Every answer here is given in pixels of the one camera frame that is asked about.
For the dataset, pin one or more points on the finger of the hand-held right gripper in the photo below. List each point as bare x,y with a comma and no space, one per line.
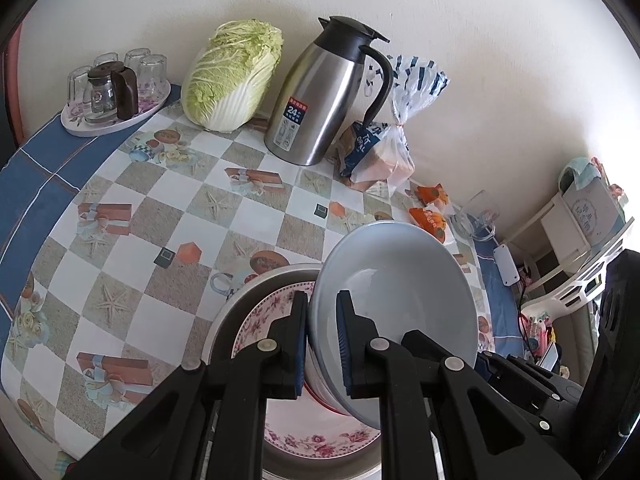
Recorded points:
530,380

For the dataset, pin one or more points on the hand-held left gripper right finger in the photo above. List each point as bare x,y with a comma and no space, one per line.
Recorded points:
344,350

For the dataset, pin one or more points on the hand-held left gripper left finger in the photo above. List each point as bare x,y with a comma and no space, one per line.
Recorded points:
300,370

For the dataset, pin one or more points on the round pink floral plate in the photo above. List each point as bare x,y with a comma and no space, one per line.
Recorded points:
310,440

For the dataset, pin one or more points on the pale blue bowl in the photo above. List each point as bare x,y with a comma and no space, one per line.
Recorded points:
400,280

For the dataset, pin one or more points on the colourful clutter pile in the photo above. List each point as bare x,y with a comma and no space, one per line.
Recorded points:
535,332

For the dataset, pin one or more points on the white plastic chair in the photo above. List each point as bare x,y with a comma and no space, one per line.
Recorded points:
555,300

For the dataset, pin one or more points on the white power strip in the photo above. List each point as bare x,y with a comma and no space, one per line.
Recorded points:
506,265

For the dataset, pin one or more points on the pale printed box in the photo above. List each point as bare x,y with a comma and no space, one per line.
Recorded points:
592,215

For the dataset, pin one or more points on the orange snack packet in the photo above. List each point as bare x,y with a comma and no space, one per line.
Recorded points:
430,220
431,194

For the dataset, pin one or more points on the clear glass mug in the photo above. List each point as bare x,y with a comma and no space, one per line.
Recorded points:
475,215

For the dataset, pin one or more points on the bagged sliced bread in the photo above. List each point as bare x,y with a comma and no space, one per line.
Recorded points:
385,160

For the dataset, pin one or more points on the teal cloth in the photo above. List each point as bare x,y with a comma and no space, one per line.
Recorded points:
580,167

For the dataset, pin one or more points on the steel thermos jug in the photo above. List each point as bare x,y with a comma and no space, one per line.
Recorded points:
310,100

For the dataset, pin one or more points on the napa cabbage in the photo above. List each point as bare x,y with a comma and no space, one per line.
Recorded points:
235,75

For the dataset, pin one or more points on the floral oval tray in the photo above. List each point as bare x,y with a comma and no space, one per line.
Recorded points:
100,127

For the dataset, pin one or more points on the clear drinking glass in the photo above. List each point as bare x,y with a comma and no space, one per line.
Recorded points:
77,85
154,77
136,56
106,58

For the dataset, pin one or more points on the glass teapot with dark lid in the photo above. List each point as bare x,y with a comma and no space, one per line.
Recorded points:
107,95

